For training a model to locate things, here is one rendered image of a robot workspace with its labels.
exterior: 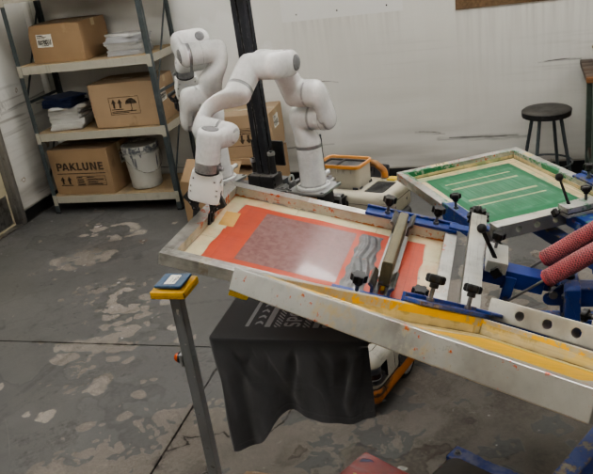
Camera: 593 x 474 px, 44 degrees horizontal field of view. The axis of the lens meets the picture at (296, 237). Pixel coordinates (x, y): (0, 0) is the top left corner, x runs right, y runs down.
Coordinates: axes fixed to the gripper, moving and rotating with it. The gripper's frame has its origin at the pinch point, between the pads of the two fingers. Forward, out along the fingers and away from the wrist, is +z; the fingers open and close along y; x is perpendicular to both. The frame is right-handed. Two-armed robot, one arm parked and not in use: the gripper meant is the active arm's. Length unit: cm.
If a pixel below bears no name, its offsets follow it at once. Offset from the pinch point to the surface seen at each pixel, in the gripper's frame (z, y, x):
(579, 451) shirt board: 4, -110, 60
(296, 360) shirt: 28, -39, 22
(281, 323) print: 22.7, -31.6, 12.8
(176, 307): 42.3, 11.2, -9.7
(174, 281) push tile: 32.4, 12.5, -10.0
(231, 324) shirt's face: 26.8, -16.4, 14.5
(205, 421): 89, -3, -10
